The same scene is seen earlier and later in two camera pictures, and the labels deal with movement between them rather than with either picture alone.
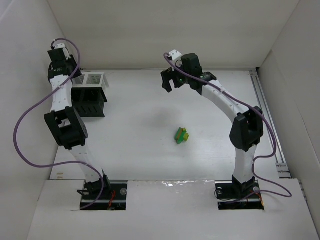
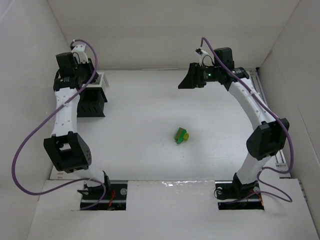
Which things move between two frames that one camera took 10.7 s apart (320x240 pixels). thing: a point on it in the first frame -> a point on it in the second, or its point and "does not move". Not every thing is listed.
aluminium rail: x=283 y=169 does not move
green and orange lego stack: x=179 y=135 does not move
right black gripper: x=169 y=75 -> x=197 y=75
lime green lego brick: x=186 y=136 does not move
